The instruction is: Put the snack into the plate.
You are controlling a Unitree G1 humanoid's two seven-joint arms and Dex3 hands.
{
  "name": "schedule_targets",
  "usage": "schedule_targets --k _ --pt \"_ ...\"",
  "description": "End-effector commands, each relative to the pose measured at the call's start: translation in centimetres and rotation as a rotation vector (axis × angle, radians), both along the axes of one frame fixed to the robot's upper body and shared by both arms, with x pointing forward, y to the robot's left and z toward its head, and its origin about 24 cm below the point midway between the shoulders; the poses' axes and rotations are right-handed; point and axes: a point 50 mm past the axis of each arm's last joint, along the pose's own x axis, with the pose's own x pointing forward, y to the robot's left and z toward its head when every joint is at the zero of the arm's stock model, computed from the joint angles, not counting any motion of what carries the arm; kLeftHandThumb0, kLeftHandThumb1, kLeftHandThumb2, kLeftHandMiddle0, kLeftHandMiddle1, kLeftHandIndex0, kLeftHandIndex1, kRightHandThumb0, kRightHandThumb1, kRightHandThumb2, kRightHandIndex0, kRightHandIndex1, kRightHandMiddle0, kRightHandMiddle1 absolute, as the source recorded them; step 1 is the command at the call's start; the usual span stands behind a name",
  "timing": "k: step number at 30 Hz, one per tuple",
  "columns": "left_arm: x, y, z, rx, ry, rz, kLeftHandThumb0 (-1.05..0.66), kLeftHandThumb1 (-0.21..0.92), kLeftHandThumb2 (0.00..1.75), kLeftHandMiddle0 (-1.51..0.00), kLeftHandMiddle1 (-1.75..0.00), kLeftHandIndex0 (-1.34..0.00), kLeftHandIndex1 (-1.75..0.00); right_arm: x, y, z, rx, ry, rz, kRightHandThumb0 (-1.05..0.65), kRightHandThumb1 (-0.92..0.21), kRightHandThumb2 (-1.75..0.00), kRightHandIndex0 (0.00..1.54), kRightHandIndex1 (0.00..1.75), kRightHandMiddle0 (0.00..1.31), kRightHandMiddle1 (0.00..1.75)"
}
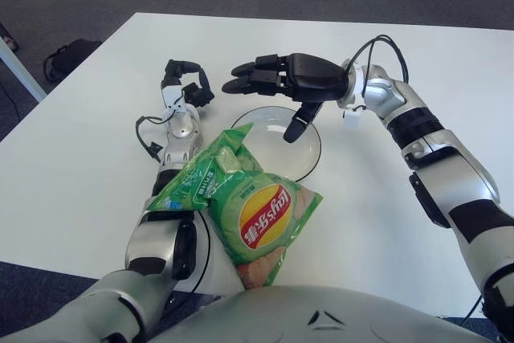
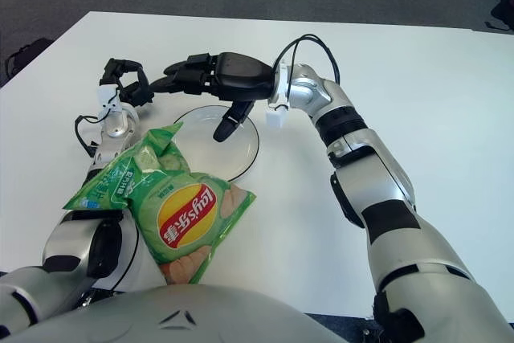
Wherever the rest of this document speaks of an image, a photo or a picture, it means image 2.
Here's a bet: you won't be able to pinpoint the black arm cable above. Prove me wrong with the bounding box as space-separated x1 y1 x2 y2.
276 33 341 84
74 114 141 292

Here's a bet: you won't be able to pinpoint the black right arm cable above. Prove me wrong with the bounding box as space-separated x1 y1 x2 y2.
276 33 341 84

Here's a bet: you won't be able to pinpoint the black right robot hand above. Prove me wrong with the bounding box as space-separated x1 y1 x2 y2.
149 51 278 143

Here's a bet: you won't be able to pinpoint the white right wrist connector box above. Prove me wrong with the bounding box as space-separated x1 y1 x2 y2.
265 104 289 128

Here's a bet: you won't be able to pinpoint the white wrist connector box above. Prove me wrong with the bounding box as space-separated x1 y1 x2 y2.
97 85 121 113
265 104 289 128

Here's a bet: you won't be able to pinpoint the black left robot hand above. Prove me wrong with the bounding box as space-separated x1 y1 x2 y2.
99 57 156 108

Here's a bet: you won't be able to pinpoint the green potato chip bag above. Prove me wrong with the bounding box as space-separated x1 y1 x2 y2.
62 121 257 286

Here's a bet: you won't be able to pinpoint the black bag with strap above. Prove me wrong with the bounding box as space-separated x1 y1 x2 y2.
483 0 514 33

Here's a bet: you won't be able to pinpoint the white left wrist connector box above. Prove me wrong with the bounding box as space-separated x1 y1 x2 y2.
97 85 121 113

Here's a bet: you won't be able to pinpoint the white plate with black rim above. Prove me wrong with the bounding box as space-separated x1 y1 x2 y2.
171 104 261 182

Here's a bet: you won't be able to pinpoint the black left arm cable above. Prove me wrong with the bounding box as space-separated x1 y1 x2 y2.
74 114 141 292

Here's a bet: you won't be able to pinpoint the black backpack on floor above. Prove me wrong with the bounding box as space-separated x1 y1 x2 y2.
4 39 55 79

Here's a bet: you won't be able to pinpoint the silver robot torso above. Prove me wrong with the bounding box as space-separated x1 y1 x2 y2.
0 283 354 343

